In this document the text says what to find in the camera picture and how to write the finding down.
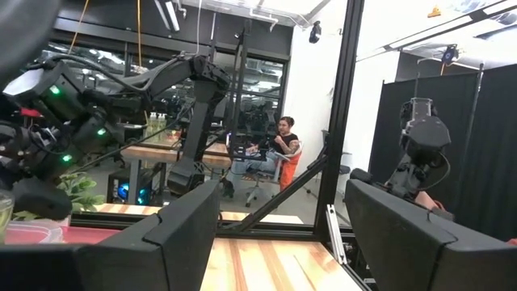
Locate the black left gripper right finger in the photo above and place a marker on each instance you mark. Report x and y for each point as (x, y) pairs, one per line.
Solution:
(424, 262)

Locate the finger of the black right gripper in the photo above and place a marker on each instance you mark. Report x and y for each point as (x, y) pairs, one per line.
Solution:
(44, 200)

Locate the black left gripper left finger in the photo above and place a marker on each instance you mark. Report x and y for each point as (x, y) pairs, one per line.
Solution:
(121, 262)

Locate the clear soap pump bottle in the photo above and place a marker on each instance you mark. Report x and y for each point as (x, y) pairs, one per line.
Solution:
(5, 214)

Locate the black background robot arm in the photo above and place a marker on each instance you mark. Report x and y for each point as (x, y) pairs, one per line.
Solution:
(424, 137)

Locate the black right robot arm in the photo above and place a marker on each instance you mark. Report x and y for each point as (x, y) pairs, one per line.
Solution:
(202, 121)

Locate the small green potted plant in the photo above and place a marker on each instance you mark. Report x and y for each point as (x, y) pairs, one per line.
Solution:
(81, 192)

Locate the red plastic bin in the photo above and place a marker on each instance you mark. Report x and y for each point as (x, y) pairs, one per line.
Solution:
(93, 234)

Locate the computer tower with blue light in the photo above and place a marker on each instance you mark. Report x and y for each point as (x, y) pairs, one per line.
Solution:
(129, 188)

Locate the wooden background table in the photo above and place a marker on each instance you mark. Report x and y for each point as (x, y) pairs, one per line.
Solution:
(153, 153)

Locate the black partition screen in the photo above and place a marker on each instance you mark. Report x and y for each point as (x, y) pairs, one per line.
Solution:
(484, 153)

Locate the background soap pump bottle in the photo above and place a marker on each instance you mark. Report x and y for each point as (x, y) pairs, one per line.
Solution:
(151, 127)
(162, 127)

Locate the office chair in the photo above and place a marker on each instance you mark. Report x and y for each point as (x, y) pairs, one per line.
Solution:
(291, 174)

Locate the person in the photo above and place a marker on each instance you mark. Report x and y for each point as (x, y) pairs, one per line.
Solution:
(282, 145)

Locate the silver aluminium rail strip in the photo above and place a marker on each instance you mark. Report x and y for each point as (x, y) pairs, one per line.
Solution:
(336, 234)

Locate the black camera mount edge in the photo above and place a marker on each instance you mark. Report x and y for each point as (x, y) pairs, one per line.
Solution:
(20, 32)

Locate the black background frame post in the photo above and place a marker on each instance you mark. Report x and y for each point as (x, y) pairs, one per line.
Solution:
(241, 81)

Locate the black ceiling camera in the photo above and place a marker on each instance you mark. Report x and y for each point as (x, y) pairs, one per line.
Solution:
(315, 32)

